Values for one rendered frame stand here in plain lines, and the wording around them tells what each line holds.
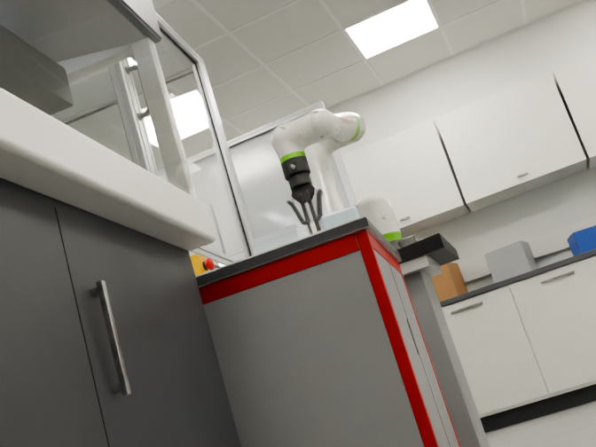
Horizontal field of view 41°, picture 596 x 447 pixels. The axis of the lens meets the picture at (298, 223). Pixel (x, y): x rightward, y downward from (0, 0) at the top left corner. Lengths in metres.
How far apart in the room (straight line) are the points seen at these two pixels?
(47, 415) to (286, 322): 0.89
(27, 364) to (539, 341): 4.53
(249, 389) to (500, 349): 3.63
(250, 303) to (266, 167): 2.67
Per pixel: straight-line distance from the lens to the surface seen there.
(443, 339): 2.74
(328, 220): 1.98
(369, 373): 1.91
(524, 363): 5.46
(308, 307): 1.95
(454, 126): 6.08
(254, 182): 4.62
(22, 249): 1.27
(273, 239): 2.04
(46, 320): 1.26
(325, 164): 3.09
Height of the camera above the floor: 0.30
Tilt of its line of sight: 15 degrees up
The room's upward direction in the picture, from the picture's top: 17 degrees counter-clockwise
